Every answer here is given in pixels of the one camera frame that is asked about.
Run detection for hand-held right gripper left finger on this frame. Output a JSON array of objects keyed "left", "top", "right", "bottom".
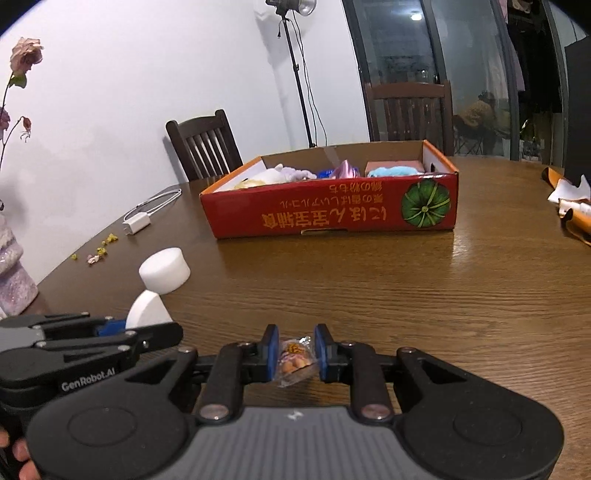
[{"left": 124, "top": 324, "right": 280, "bottom": 423}]

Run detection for potted plant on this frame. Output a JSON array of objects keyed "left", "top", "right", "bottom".
[{"left": 519, "top": 120, "right": 544, "bottom": 162}]

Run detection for light blue plush toy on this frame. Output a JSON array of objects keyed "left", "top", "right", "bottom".
[{"left": 369, "top": 165, "right": 424, "bottom": 178}]

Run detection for person's left hand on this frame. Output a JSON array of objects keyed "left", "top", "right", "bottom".
[{"left": 0, "top": 427, "right": 42, "bottom": 480}]

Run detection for large pink rose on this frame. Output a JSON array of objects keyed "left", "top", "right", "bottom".
[{"left": 0, "top": 38, "right": 44, "bottom": 171}]

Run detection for black flat panel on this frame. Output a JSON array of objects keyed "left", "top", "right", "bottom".
[{"left": 564, "top": 39, "right": 591, "bottom": 201}]

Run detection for crumpled orange wrapping paper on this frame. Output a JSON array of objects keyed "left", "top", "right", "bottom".
[{"left": 541, "top": 167, "right": 591, "bottom": 247}]

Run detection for dark framed glass sliding door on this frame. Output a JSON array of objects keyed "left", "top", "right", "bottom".
[{"left": 342, "top": 0, "right": 591, "bottom": 162}]

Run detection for white charger block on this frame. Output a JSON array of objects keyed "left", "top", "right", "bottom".
[{"left": 122, "top": 213, "right": 152, "bottom": 237}]

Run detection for shiny pink purple pouch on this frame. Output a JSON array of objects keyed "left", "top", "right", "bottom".
[{"left": 332, "top": 160, "right": 362, "bottom": 179}]

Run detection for brown fluffy toy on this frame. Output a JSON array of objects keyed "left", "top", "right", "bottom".
[{"left": 455, "top": 95, "right": 498, "bottom": 128}]

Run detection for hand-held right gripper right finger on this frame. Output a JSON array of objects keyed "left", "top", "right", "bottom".
[{"left": 314, "top": 324, "right": 467, "bottom": 423}]

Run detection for glittery pink white vase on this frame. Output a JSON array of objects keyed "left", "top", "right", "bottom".
[{"left": 0, "top": 215, "right": 38, "bottom": 317}]

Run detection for scattered dried flower bits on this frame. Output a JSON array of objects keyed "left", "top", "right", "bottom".
[{"left": 71, "top": 233, "right": 118, "bottom": 266}]

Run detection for clear snack packet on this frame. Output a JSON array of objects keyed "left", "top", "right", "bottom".
[{"left": 272, "top": 337, "right": 319, "bottom": 388}]

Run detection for red cardboard box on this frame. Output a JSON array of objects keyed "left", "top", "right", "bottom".
[{"left": 199, "top": 140, "right": 459, "bottom": 239}]

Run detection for white foam cylinder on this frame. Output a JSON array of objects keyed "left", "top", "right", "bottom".
[{"left": 139, "top": 248, "right": 191, "bottom": 294}]

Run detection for studio light on stand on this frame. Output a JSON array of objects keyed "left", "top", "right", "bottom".
[{"left": 265, "top": 0, "right": 324, "bottom": 148}]

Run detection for white charger cable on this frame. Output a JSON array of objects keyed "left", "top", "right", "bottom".
[{"left": 124, "top": 188, "right": 182, "bottom": 222}]

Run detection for hanging pink garment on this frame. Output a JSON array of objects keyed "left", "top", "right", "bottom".
[{"left": 496, "top": 0, "right": 527, "bottom": 93}]

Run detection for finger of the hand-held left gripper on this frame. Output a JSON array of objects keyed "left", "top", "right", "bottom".
[
  {"left": 32, "top": 322, "right": 184, "bottom": 365},
  {"left": 27, "top": 312, "right": 129, "bottom": 343}
]

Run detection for white foam wedge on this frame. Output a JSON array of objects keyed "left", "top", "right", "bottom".
[{"left": 126, "top": 290, "right": 172, "bottom": 331}]

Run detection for yellow and white plush toy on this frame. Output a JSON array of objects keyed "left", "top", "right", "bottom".
[{"left": 233, "top": 164, "right": 284, "bottom": 190}]

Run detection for dark wooden slatted chair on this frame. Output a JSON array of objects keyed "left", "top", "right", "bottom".
[
  {"left": 365, "top": 80, "right": 455, "bottom": 155},
  {"left": 165, "top": 109, "right": 244, "bottom": 182}
]

